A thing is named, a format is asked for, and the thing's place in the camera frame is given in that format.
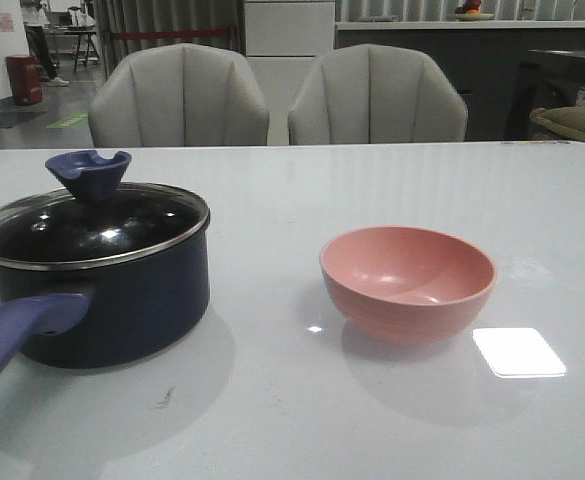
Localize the pink bowl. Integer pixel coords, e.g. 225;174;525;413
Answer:
320;226;497;345

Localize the glass lid with blue knob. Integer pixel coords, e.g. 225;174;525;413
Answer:
0;150;211;271

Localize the right grey upholstered chair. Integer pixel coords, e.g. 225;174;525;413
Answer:
287;44;468;145

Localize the grey upholstered chair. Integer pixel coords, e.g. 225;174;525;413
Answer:
88;43;270;148
287;44;468;145

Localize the left grey upholstered chair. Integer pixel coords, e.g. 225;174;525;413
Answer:
88;43;270;148

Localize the dark blue saucepan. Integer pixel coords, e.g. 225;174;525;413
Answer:
0;223;210;373

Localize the white refrigerator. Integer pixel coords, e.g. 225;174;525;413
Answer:
243;1;336;145

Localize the red belt barrier stanchion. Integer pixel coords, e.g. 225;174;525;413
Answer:
101;26;240;78

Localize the grey kitchen counter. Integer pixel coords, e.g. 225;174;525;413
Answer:
335;20;585;141

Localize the grey pleated curtain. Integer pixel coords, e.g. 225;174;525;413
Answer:
94;0;245;65

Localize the fruit plate on counter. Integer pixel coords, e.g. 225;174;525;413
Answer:
453;0;494;21

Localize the background work table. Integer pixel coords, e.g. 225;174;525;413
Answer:
43;25;101;72

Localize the dark washing machine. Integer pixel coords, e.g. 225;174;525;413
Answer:
504;50;585;140

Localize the red trash bin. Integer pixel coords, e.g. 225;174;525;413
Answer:
6;54;43;106

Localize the tan cushion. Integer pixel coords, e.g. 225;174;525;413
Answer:
529;106;585;143

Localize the person in white shirt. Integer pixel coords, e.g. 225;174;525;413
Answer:
20;1;70;87

